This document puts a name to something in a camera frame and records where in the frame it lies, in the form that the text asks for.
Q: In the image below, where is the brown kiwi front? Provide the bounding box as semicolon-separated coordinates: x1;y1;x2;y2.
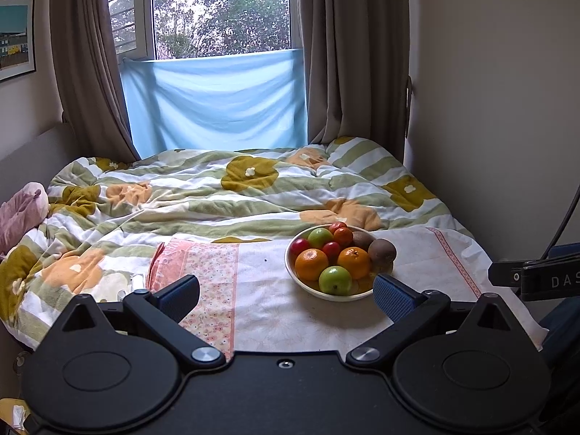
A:
368;239;397;266

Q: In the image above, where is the brown kiwi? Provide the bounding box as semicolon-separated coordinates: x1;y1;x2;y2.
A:
368;239;397;266
352;230;374;250

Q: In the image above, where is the large orange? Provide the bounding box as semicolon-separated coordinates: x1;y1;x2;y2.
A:
336;246;373;280

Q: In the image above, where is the green apple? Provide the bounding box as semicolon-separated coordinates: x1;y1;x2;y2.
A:
307;227;333;249
319;265;353;295

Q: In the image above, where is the brown kiwi back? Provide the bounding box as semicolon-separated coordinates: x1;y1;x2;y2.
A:
352;230;374;250

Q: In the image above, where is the red cherry tomato front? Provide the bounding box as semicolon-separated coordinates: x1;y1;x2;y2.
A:
322;241;342;264

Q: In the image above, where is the red cherry tomato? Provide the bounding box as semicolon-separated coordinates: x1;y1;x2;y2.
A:
289;238;312;256
322;241;342;264

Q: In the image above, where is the medium orange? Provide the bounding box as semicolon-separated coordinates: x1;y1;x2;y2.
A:
294;248;329;282

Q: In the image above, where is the red cherry tomato back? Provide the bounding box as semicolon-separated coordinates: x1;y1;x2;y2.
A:
289;238;312;256

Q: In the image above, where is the white pink patterned cloth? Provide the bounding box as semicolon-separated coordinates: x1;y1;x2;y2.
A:
146;226;550;363

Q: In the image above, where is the cream ceramic bowl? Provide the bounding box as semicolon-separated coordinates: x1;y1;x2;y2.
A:
285;221;397;302

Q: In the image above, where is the green striped floral duvet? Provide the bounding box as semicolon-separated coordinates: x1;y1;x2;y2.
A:
1;137;461;347

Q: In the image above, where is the cardboard box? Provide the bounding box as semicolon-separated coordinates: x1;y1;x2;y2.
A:
0;398;30;434

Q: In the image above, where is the grey headboard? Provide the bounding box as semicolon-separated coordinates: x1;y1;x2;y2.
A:
0;123;80;202

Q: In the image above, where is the light blue window cloth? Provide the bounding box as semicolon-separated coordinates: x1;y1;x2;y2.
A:
120;49;308;158

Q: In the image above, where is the brown left curtain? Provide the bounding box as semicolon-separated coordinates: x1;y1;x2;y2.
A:
49;0;140;163

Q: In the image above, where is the brown curtain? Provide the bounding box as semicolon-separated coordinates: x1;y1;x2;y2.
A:
49;0;140;163
297;0;410;160

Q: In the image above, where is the brown right curtain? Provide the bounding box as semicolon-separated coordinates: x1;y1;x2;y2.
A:
297;0;410;160

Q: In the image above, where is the black cable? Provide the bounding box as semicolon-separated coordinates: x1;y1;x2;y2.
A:
540;185;580;260

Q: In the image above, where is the framed wall picture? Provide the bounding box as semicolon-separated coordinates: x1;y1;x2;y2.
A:
0;0;36;82

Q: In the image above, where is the window frame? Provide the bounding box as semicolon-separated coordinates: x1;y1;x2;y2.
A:
108;0;302;60

